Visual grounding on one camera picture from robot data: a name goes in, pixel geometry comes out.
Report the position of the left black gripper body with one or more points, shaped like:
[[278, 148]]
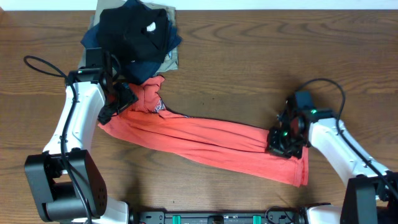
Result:
[[124, 97]]

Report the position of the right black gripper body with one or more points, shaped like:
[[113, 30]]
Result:
[[285, 143]]

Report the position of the red t-shirt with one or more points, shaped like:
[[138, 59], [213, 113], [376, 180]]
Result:
[[222, 144]]

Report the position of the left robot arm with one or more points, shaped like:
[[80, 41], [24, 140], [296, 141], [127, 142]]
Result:
[[65, 182]]

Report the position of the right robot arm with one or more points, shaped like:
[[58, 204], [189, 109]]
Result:
[[371, 188]]

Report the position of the navy folded garment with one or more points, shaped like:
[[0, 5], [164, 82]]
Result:
[[124, 68]]

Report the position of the khaki folded garment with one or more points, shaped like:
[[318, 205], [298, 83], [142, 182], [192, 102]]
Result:
[[146, 68]]

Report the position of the black folded garment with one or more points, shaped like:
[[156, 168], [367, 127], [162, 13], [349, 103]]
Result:
[[134, 33]]

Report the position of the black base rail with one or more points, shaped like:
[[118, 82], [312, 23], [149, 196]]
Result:
[[274, 215]]

